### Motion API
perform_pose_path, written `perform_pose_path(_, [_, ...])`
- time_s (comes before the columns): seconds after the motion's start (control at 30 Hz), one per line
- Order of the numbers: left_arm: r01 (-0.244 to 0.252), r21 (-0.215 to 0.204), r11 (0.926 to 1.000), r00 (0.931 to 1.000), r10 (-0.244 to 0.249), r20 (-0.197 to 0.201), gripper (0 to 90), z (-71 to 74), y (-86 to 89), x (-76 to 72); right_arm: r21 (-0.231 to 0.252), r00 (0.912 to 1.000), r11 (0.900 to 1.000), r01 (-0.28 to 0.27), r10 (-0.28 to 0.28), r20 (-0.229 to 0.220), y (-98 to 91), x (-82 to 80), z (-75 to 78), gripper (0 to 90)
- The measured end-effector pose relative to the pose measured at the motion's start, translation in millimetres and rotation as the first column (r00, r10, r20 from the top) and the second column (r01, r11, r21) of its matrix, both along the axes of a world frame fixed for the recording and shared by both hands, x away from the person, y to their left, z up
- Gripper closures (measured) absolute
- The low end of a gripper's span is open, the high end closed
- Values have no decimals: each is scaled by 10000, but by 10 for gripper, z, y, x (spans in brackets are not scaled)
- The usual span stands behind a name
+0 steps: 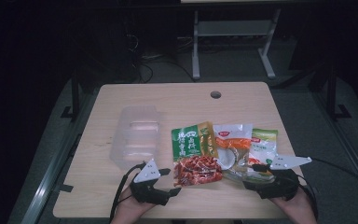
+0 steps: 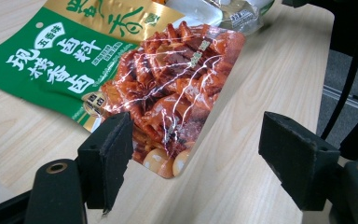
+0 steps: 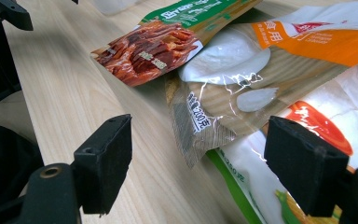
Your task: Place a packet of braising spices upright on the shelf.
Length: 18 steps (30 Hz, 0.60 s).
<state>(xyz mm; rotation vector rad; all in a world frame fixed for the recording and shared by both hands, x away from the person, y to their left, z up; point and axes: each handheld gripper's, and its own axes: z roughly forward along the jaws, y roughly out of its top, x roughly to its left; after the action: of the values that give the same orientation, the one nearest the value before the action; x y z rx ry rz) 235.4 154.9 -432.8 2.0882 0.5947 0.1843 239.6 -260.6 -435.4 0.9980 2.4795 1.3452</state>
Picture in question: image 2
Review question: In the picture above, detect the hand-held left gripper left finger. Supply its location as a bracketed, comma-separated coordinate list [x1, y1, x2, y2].
[76, 111, 134, 215]

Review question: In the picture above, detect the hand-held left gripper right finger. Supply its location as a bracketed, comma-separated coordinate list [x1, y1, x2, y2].
[258, 111, 341, 212]

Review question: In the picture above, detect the green seasoning packet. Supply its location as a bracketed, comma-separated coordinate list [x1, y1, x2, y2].
[0, 0, 247, 180]

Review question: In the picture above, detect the clear bag with orange label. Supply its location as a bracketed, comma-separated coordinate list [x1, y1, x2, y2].
[164, 0, 276, 35]

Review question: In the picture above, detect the aluminium floor rail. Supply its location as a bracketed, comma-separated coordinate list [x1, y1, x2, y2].
[322, 84, 358, 112]

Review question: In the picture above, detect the black metal frame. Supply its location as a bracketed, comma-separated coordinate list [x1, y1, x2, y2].
[282, 0, 358, 141]

